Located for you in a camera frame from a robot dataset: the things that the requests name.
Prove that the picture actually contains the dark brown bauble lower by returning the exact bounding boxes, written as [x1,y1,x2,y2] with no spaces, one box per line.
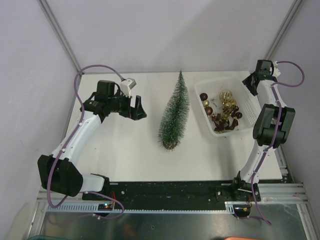
[204,106,213,116]

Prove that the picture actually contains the small gold glitter bauble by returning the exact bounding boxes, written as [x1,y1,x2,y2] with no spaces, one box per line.
[202,100,210,108]

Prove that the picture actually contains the aluminium frame post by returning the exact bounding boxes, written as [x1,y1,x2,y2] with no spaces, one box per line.
[261,0,306,60]
[37,0,81,72]

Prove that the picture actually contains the brown ribbon bow ornaments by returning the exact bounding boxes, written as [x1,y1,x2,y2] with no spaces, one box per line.
[211,113,239,134]

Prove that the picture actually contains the small dark brown bauble right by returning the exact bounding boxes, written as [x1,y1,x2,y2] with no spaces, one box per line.
[235,112,243,119]

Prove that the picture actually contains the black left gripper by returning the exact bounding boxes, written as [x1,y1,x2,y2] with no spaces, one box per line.
[107,89,146,121]

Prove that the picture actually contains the right aluminium frame post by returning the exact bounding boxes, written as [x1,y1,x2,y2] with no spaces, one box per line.
[261,0,306,60]

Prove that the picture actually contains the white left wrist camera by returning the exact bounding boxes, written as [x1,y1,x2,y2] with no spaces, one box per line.
[119,78,137,98]

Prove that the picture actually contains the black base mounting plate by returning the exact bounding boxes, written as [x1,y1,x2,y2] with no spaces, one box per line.
[82,179,262,211]

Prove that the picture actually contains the white slotted cable duct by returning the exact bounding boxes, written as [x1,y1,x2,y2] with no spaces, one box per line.
[46,202,252,214]

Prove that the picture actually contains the large gold striped bauble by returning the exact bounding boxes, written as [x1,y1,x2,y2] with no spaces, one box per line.
[219,89,233,105]

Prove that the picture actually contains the white perforated plastic basket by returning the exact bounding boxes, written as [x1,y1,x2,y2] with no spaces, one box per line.
[194,76,259,137]

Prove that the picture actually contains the dark brown bauble top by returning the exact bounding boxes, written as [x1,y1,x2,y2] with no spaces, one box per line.
[199,92,208,101]

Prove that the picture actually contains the pine cone ornament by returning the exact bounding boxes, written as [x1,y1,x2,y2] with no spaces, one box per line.
[222,105,239,118]

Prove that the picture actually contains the gold bauble cluster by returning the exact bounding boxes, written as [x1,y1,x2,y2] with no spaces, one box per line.
[223,99,237,108]

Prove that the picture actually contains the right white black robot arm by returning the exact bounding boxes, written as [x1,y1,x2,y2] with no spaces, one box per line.
[230,59,296,201]

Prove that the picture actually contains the left aluminium frame post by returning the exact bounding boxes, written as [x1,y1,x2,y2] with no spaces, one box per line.
[37,0,81,72]

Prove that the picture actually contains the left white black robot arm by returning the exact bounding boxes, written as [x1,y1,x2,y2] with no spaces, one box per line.
[37,78,147,200]

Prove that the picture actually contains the small green bottlebrush christmas tree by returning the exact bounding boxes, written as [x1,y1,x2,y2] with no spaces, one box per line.
[158,71,190,151]

